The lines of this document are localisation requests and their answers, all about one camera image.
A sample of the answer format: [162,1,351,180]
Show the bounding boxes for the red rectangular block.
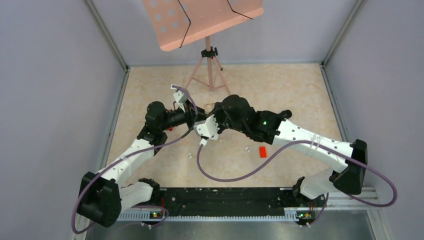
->
[259,146,268,159]

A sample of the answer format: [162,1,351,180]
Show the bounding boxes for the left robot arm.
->
[71,100,208,228]

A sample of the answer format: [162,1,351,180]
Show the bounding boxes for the pink music stand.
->
[142,0,264,94]

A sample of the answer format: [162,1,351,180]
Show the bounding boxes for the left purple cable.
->
[71,84,200,235]

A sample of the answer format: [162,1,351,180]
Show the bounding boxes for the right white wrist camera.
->
[193,114,220,146]

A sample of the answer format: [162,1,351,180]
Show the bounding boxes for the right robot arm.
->
[206,94,368,206]

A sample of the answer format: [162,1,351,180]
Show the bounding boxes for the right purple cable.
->
[196,139,398,227]

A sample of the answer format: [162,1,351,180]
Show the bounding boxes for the beige charging case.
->
[204,103,215,114]

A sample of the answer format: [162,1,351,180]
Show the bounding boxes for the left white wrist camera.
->
[170,84,189,113]

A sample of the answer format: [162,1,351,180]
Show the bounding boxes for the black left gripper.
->
[159,98,210,131]

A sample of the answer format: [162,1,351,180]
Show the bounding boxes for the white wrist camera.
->
[193,114,220,146]
[170,84,189,113]

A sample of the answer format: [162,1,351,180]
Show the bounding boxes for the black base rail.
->
[134,186,327,225]

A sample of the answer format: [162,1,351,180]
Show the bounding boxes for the black marker orange cap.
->
[278,109,293,120]

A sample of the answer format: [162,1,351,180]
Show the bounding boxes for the purple cable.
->
[196,139,398,227]
[71,84,200,235]

